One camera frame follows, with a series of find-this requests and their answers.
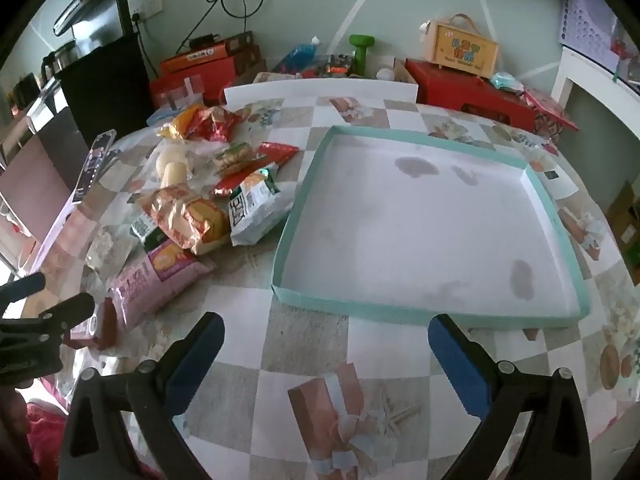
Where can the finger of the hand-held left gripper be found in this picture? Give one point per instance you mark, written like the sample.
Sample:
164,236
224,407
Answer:
70,310
25,286

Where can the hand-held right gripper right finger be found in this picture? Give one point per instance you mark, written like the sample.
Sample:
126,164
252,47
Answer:
455,360

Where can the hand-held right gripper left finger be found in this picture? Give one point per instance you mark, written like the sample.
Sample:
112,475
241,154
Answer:
200,360

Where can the pink snack packet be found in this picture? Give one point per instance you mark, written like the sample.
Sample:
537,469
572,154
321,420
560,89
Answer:
150,275

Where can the gold biscuit packet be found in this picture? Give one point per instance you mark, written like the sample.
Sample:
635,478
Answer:
185,217

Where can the teal shallow cardboard box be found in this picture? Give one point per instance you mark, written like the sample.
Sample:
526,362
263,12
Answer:
400,220

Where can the white green snack packet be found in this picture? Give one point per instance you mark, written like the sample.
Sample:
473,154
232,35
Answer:
255,210

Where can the green edged cracker packet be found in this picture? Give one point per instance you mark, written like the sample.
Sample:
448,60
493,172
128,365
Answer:
232,156

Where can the yellow cake packet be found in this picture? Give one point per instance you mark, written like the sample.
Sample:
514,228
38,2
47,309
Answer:
175,127

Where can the red snack bag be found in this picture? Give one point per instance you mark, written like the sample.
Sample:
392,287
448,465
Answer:
215,122

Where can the reddish brown sausage packet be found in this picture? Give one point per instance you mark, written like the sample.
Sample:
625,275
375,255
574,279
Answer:
102,327

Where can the clear plastic snack packet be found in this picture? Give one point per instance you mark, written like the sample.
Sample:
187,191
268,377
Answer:
107,250

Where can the dark green snack packet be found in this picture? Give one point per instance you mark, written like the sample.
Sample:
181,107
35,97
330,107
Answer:
145,232

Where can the smartphone on stand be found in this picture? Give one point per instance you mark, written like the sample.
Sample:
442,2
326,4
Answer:
94,165

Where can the bread in clear wrapper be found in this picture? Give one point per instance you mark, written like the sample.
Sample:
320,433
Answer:
172,167

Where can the red foil snack packet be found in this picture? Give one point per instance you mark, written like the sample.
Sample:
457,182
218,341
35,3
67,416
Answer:
235,185

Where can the black cabinet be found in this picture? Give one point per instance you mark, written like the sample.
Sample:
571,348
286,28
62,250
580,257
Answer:
105,85

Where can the brown cardboard box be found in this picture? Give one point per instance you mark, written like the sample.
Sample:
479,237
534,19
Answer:
620,207

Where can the silver kettle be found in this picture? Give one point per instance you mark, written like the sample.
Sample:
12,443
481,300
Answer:
60,60

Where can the clear plastic container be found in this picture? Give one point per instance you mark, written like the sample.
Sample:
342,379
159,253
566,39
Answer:
175,95

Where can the red patterned gift bag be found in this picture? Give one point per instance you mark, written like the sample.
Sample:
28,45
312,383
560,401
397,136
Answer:
550,110

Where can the large red gift box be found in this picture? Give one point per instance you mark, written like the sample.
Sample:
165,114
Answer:
465,91

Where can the light blue wipes packet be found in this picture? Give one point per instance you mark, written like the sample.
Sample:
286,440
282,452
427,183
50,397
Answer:
502,80

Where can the black monitor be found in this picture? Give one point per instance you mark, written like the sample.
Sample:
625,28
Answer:
92,10

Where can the cream printed flat box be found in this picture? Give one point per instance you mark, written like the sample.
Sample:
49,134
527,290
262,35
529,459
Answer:
267,77

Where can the white round container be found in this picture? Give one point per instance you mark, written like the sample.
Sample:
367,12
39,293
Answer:
385,74

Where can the black power adapter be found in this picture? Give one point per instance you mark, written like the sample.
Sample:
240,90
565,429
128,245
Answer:
205,40

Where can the pile of colourful small items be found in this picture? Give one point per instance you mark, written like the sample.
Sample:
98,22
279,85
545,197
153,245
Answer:
330,65

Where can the blue liquid bottle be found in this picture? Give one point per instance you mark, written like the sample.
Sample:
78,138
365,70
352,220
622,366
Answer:
300,55

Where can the green dumbbell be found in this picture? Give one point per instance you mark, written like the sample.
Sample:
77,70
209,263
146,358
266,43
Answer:
360,52

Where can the white shelf unit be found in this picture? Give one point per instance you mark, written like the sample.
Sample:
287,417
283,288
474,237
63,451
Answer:
590,67

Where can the colourful shelf clutter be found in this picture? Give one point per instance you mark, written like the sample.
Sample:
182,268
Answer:
625,55

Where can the purple pegboard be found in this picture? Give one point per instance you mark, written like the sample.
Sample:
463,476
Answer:
585,15

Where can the white wall socket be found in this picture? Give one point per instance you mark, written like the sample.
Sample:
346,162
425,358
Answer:
150,6

